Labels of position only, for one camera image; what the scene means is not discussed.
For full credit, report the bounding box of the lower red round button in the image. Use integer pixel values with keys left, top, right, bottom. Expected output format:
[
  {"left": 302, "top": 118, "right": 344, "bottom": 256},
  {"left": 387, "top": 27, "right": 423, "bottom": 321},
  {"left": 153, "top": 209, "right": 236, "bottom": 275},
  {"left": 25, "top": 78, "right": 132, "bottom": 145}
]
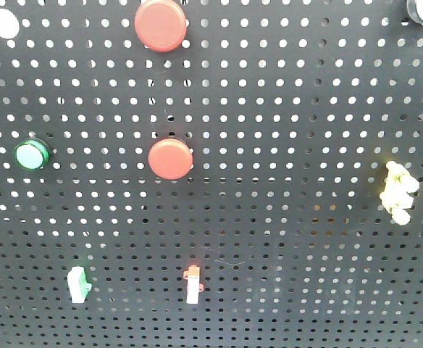
[{"left": 148, "top": 138, "right": 193, "bottom": 180}]

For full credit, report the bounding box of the red round button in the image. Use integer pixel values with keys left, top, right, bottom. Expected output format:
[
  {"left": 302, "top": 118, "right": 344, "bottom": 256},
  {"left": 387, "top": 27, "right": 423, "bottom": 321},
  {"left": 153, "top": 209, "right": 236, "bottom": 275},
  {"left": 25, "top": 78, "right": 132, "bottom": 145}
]
[
  {"left": 134, "top": 0, "right": 187, "bottom": 52},
  {"left": 148, "top": 138, "right": 193, "bottom": 180}
]

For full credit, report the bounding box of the upper red round button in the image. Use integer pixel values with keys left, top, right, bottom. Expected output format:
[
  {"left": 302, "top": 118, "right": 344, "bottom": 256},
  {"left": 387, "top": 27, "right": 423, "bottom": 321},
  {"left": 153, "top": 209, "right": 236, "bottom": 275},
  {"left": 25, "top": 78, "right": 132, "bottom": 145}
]
[{"left": 134, "top": 0, "right": 187, "bottom": 52}]

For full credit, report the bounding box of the green round button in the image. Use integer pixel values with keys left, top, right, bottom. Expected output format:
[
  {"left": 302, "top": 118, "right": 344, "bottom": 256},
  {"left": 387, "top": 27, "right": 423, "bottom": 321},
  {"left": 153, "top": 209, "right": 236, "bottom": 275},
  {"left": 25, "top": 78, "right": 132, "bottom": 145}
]
[{"left": 14, "top": 138, "right": 51, "bottom": 170}]

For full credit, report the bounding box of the black perforated pegboard panel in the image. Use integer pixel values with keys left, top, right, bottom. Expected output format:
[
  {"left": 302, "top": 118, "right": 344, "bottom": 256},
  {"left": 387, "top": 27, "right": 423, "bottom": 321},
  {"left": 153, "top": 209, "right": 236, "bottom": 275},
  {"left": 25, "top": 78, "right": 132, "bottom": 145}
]
[{"left": 0, "top": 1, "right": 423, "bottom": 347}]

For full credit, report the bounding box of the right white red switch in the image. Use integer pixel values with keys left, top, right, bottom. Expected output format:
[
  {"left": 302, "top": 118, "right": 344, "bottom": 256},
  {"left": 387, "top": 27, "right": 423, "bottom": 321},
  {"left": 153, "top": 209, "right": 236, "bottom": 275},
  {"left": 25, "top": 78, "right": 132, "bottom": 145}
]
[{"left": 183, "top": 265, "right": 204, "bottom": 305}]

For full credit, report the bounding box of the middle white green switch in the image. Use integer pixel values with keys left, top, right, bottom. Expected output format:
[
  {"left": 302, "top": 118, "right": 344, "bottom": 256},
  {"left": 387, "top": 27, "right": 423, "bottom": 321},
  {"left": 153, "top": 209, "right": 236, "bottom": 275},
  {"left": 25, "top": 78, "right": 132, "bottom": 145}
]
[{"left": 67, "top": 266, "right": 92, "bottom": 304}]

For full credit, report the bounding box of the yellow toggle switch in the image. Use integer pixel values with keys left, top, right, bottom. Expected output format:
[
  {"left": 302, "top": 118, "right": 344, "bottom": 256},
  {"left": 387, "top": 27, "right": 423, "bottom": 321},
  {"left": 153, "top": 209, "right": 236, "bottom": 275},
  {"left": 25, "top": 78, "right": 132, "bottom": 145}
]
[{"left": 380, "top": 160, "right": 420, "bottom": 225}]

